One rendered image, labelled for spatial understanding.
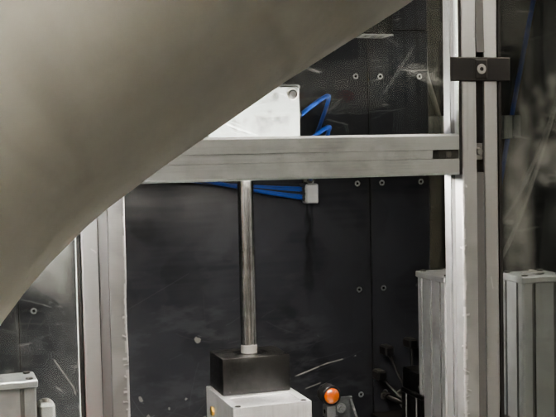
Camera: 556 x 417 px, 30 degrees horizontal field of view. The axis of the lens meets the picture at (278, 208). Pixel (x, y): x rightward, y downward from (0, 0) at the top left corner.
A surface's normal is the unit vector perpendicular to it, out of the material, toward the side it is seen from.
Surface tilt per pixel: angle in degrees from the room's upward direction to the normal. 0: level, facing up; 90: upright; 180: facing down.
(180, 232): 90
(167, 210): 90
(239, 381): 90
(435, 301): 90
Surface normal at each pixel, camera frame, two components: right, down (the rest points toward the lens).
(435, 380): -0.95, 0.04
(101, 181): 0.73, 0.58
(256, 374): 0.31, 0.04
